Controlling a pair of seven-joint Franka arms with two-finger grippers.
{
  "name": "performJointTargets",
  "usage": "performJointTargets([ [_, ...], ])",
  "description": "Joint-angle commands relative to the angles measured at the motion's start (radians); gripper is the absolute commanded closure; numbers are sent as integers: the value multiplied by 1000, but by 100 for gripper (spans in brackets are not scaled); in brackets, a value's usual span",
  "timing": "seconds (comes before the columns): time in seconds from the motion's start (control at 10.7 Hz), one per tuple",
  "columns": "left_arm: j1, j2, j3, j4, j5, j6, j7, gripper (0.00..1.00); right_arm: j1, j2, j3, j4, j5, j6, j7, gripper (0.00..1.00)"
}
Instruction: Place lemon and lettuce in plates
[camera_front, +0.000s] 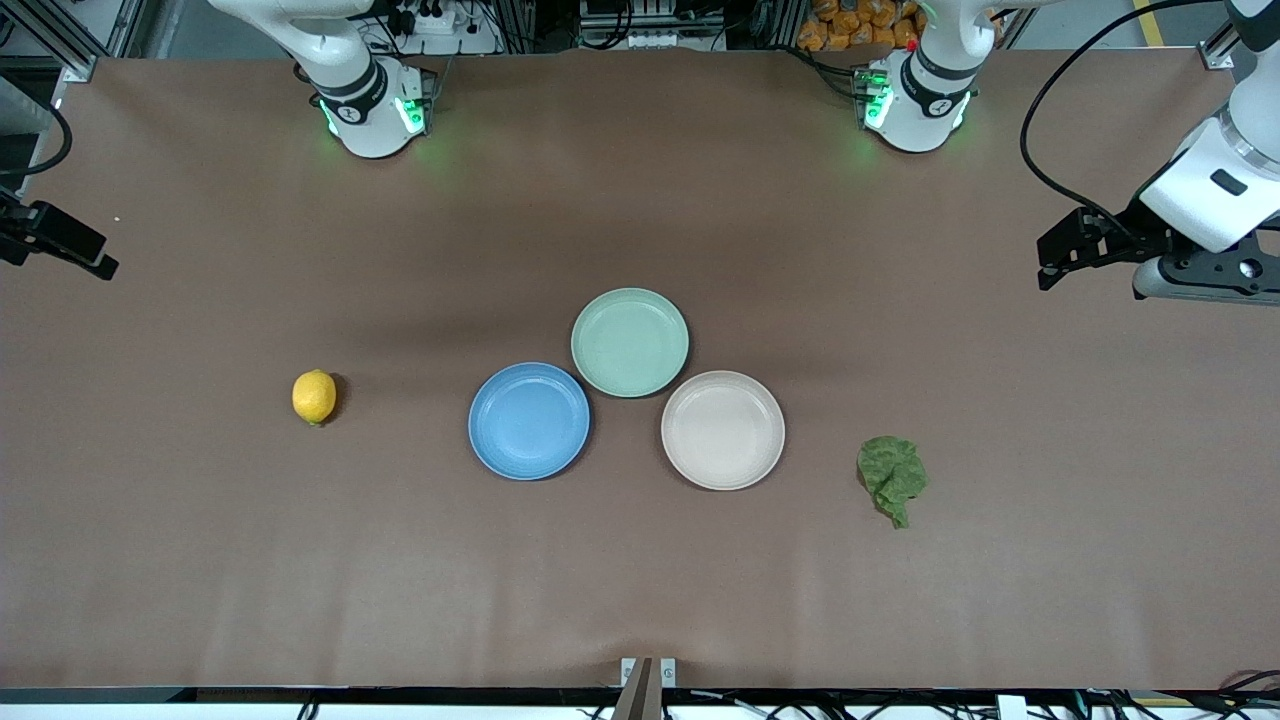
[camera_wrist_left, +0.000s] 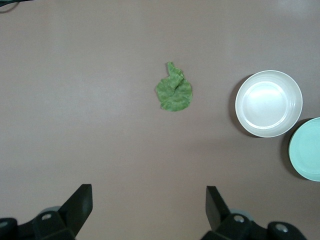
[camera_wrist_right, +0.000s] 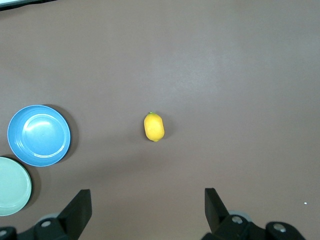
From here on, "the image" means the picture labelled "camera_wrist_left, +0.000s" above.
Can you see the mint green round plate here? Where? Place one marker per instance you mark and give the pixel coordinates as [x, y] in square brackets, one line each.
[308, 150]

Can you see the beige round plate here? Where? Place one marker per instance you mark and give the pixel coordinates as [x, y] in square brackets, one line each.
[267, 105]

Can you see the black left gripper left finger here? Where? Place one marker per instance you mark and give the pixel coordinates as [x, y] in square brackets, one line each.
[75, 212]

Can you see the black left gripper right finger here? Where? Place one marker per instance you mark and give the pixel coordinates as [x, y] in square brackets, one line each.
[220, 215]

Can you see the green lettuce leaf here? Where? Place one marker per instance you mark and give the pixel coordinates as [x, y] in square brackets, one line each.
[175, 93]

